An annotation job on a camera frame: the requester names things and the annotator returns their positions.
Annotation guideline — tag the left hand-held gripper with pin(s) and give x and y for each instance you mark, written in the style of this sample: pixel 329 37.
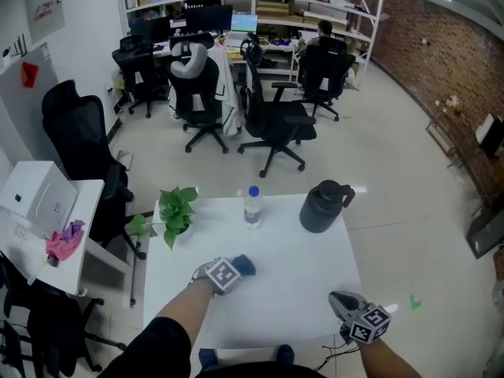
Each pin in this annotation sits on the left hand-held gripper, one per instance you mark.
pixel 220 276

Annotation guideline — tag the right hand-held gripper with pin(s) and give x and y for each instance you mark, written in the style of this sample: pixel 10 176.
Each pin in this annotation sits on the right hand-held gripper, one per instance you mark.
pixel 366 323

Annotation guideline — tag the blue cloth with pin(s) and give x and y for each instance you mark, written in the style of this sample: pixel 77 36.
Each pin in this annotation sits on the blue cloth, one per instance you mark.
pixel 244 265

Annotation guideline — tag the person's left forearm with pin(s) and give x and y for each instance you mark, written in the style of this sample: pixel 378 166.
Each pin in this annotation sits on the person's left forearm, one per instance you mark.
pixel 185 305

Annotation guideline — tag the person's right forearm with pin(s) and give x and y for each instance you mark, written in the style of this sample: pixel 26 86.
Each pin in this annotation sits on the person's right forearm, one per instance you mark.
pixel 386 358

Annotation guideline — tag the clear water bottle blue cap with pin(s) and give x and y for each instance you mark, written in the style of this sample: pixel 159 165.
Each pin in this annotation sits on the clear water bottle blue cap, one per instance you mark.
pixel 253 211

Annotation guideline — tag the person's blue shoe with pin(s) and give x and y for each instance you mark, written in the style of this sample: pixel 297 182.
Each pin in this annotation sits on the person's blue shoe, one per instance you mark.
pixel 285 354
pixel 208 358

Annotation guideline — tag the green potted plant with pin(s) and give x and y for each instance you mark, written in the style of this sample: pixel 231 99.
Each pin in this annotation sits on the green potted plant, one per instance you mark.
pixel 175 211

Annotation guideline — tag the person's black clothing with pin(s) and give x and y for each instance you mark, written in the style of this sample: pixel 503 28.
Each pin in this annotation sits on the person's black clothing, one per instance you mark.
pixel 157 353

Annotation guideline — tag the white side desk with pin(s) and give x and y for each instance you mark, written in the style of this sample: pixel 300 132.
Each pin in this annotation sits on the white side desk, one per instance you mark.
pixel 86 227

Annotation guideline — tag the purple cloth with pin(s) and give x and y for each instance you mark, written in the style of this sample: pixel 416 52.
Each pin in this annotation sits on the purple cloth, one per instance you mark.
pixel 75 228

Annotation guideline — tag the pink cloth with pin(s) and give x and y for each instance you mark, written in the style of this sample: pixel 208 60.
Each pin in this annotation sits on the pink cloth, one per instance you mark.
pixel 61 246

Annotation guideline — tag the black office chair with armrests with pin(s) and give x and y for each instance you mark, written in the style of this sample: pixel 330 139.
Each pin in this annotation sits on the black office chair with armrests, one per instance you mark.
pixel 271 120

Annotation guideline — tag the black floor box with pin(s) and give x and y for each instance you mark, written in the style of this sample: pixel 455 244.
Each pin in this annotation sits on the black floor box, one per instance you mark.
pixel 486 234

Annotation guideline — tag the white jacket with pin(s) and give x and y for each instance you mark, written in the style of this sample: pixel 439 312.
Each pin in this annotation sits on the white jacket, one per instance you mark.
pixel 230 93

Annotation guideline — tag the black chair with white lumbar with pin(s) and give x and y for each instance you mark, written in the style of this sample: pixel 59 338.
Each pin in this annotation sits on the black chair with white lumbar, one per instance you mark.
pixel 201 93

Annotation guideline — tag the black office chair with bag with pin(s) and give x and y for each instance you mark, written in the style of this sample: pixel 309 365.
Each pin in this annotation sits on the black office chair with bag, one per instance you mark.
pixel 43 329

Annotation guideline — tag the tall black mesh office chair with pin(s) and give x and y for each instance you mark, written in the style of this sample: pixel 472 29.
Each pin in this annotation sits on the tall black mesh office chair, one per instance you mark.
pixel 82 140

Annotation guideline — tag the white box appliance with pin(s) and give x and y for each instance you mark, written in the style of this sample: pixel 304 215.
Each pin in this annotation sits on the white box appliance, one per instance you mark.
pixel 35 195

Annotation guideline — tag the grey neck pillow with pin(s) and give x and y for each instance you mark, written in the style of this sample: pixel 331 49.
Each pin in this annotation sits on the grey neck pillow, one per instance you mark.
pixel 193 59

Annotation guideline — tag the black office chair with headrest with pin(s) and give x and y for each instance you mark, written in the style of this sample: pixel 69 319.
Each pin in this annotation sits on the black office chair with headrest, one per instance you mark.
pixel 138 69

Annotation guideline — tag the black occupied office chair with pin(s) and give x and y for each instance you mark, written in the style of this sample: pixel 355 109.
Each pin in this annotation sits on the black occupied office chair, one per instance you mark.
pixel 327 73

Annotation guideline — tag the lit screen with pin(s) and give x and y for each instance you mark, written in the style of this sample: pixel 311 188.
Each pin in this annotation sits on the lit screen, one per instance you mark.
pixel 245 24

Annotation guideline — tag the small black monitor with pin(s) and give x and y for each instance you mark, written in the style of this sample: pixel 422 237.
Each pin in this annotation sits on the small black monitor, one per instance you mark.
pixel 151 30

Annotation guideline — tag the wide black monitor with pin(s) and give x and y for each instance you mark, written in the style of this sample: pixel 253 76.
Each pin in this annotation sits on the wide black monitor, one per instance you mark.
pixel 208 18

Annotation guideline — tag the grey cabinet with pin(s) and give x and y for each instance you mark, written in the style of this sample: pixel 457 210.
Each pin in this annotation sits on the grey cabinet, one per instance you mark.
pixel 23 108

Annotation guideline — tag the red paper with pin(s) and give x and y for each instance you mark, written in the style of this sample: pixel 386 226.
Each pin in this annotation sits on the red paper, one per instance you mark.
pixel 29 75

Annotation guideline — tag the white shelf unit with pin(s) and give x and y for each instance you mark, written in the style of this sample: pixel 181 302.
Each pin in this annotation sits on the white shelf unit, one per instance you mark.
pixel 315 2

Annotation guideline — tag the white router with black antennas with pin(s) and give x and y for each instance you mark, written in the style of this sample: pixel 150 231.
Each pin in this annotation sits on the white router with black antennas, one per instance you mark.
pixel 8 51

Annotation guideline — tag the metal frame rack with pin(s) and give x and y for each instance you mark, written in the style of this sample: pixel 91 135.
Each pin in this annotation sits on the metal frame rack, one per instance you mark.
pixel 453 144

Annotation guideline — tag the grey wall panel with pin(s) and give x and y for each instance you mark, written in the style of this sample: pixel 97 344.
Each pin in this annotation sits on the grey wall panel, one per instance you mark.
pixel 45 12

